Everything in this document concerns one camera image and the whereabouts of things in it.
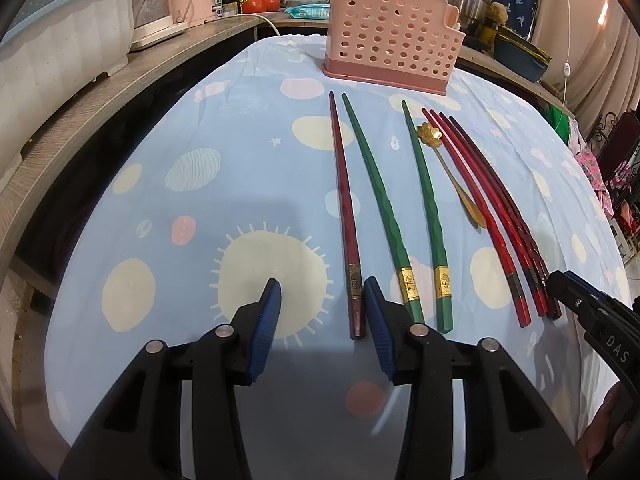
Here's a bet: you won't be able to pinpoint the dark red chopstick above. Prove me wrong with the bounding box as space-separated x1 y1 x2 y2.
438 113 562 320
448 116 562 320

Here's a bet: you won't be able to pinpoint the dark maroon chopstick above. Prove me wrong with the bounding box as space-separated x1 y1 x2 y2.
329 91 367 339

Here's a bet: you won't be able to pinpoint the green chopstick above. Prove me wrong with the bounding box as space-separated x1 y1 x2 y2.
401 100 454 334
342 93 424 323

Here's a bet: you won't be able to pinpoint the gold flower spoon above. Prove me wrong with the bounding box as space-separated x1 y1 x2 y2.
416 122 487 229

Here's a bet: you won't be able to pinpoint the right hand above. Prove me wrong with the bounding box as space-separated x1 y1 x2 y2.
576 382 624 471

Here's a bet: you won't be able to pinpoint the pink floral cloth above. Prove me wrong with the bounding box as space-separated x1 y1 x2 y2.
575 146 614 220

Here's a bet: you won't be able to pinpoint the green bag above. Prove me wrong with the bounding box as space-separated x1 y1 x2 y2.
544 104 570 145

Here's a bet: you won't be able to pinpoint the light blue planet tablecloth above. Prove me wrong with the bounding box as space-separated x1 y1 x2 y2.
44 35 632 479

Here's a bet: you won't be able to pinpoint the blue yellow stacked bowls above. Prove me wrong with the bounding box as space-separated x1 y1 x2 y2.
494 25 551 82

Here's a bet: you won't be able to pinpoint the pink perforated utensil holder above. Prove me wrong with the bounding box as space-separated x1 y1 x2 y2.
322 0 465 96

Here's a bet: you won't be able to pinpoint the white clear small appliance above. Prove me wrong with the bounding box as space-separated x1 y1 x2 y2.
130 0 188 52

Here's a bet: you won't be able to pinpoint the white plastic storage bin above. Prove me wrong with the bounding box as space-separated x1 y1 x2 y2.
0 0 134 172

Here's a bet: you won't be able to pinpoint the red tomato left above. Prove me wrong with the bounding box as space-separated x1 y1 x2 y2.
242 0 266 14

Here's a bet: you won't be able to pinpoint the red tomato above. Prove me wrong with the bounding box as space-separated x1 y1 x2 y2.
242 0 266 14
262 0 281 12

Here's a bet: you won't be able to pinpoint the red tomato right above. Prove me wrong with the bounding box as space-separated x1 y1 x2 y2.
262 0 281 12

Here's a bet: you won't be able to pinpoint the blue wet wipes pack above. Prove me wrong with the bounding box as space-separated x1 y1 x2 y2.
284 3 330 21

